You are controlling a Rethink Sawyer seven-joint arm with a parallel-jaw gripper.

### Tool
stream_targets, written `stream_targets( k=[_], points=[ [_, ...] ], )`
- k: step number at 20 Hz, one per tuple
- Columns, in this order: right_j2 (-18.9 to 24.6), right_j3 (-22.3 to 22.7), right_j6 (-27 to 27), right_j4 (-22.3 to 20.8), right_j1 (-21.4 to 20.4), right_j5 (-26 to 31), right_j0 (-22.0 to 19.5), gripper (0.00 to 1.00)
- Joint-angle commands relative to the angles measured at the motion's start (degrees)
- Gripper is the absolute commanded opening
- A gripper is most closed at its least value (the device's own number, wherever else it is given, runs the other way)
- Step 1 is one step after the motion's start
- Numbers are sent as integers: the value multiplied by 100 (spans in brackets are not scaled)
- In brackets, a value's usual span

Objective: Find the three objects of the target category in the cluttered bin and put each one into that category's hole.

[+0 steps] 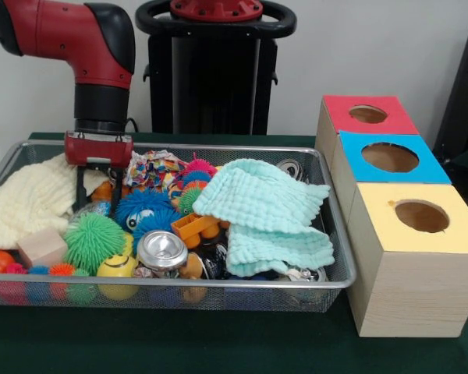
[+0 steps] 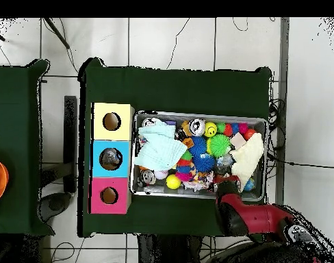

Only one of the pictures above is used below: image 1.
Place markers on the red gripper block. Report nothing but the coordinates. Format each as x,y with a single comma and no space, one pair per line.
99,150

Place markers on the clear plastic bottle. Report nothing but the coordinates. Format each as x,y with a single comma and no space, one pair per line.
95,209

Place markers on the cream knitted cloth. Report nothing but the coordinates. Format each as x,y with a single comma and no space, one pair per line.
23,202

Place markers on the mint knitted cloth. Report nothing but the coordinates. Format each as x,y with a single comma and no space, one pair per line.
257,202

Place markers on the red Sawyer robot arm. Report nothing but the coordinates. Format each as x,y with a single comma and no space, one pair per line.
82,39

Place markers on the wooden box with three holes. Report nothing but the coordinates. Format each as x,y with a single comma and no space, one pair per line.
413,280

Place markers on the small orange toy block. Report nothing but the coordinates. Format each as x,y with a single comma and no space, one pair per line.
101,191

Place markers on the blue spiky ball with eyes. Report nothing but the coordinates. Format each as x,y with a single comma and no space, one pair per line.
140,206

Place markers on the green spiky rubber ball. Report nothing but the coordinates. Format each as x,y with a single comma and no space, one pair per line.
95,241

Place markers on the plain wooden block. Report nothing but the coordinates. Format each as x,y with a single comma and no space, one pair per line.
43,247

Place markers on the yellow smiley ball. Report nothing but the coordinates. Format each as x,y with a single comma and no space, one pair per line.
117,269

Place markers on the crushed silver can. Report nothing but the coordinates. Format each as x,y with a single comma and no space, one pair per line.
162,249

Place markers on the orange toy building block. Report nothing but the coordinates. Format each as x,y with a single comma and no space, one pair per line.
191,230

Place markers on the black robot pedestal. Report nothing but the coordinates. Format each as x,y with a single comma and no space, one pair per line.
218,78

